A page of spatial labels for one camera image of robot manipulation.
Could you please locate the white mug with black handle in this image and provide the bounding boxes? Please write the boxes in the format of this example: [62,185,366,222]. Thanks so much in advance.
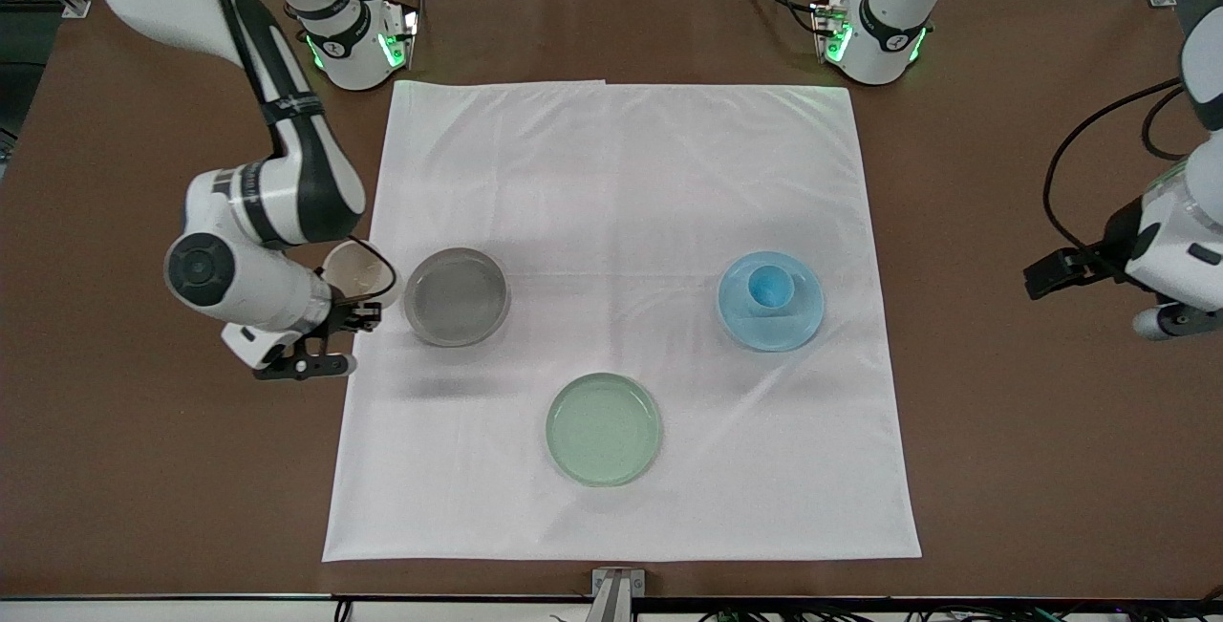
[322,240,402,310]

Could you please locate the gray plate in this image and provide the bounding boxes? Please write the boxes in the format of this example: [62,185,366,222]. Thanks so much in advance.
[402,247,511,348]

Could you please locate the green plate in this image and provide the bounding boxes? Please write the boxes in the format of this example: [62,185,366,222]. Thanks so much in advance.
[546,372,663,488]

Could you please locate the blue cup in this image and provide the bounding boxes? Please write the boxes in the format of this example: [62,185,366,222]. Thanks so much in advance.
[745,264,796,317]

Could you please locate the blue plate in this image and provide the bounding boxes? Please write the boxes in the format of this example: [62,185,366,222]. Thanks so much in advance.
[717,250,826,353]

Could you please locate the white cloth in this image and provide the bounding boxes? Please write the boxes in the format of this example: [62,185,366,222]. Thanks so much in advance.
[322,79,923,563]

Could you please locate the long black left arm cable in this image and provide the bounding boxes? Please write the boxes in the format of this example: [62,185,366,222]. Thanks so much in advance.
[1041,77,1186,255]

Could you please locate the short black left arm cable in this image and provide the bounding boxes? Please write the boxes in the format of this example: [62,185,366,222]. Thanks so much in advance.
[1141,85,1193,164]

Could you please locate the black table edge rail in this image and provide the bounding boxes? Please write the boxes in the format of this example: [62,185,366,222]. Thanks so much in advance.
[0,595,1223,615]

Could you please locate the aluminium table edge bracket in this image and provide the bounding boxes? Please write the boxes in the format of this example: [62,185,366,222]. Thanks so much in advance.
[590,568,647,622]

